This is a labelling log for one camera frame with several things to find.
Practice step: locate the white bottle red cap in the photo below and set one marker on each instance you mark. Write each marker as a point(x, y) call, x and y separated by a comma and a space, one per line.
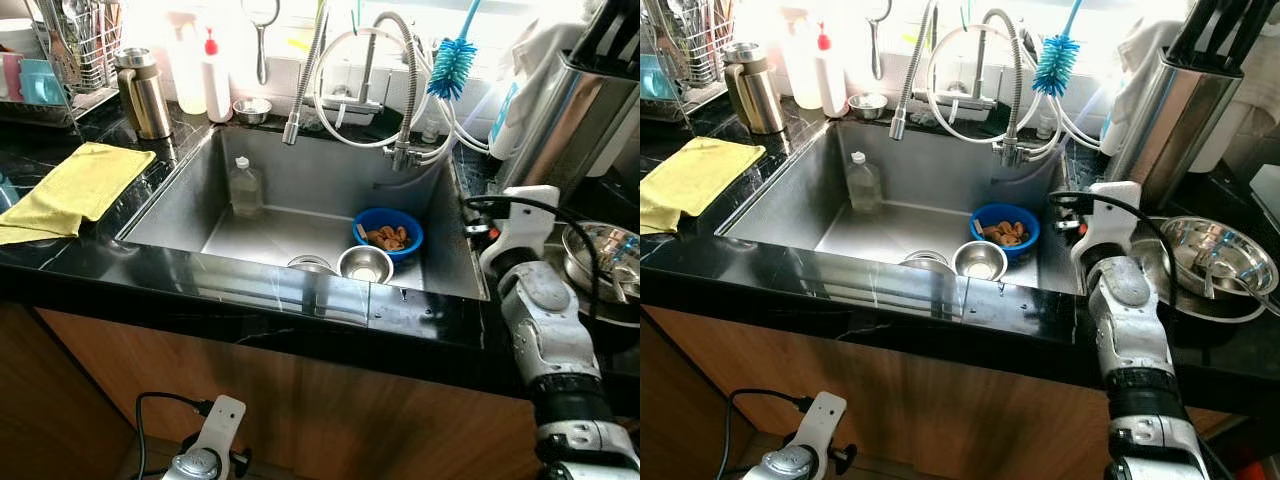
point(217, 85)
point(830, 80)

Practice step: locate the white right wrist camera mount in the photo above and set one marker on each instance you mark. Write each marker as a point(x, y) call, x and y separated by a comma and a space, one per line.
point(525, 225)
point(1110, 220)

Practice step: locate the white hanging cloth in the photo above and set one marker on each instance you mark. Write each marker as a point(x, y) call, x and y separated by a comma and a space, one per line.
point(525, 90)
point(1130, 85)

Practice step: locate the wide wooden cabinet door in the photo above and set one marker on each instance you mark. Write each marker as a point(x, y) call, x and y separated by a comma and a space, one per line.
point(350, 400)
point(950, 400)

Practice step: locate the teal plastic cup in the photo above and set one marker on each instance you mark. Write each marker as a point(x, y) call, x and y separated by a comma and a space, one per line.
point(650, 78)
point(40, 82)

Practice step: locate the pale yellow plastic bottle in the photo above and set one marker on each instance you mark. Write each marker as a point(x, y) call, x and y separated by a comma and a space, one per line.
point(188, 75)
point(802, 70)

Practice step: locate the grey gooseneck faucet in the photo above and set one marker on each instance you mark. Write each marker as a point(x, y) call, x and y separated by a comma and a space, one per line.
point(410, 90)
point(1018, 85)

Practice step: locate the stainless steel sink basin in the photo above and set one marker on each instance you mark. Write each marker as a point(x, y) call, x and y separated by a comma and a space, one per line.
point(300, 200)
point(920, 190)

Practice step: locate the brown food pieces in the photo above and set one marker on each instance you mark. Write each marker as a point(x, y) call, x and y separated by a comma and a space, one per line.
point(387, 238)
point(1004, 233)

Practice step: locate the clear plastic bottle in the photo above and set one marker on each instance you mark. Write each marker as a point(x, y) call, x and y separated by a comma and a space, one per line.
point(864, 185)
point(245, 190)

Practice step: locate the small steel bowl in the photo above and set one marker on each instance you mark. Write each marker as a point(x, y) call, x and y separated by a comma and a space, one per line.
point(365, 265)
point(980, 262)
point(252, 108)
point(868, 104)

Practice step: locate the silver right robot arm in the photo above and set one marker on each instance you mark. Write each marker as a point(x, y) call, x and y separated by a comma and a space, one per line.
point(1130, 330)
point(545, 330)

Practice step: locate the gold steel thermos jug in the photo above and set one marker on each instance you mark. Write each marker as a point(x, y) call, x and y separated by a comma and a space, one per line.
point(148, 100)
point(760, 95)

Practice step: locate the hanging steel ladle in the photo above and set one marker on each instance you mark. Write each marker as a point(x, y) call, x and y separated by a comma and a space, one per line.
point(261, 50)
point(878, 45)

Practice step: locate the blue bottle brush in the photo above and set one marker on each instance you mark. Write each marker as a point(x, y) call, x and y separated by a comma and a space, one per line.
point(1056, 62)
point(452, 68)

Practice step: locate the steel knife block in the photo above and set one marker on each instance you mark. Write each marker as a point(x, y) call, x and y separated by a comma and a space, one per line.
point(1180, 120)
point(570, 120)

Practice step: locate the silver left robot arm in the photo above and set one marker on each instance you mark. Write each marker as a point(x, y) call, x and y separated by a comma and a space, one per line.
point(195, 466)
point(790, 466)

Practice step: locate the blue plastic bowl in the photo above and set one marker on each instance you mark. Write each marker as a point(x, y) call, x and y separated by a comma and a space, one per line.
point(400, 222)
point(1020, 216)

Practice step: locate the yellow cleaning cloth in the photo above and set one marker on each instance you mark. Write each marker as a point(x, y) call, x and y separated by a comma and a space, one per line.
point(695, 175)
point(80, 185)

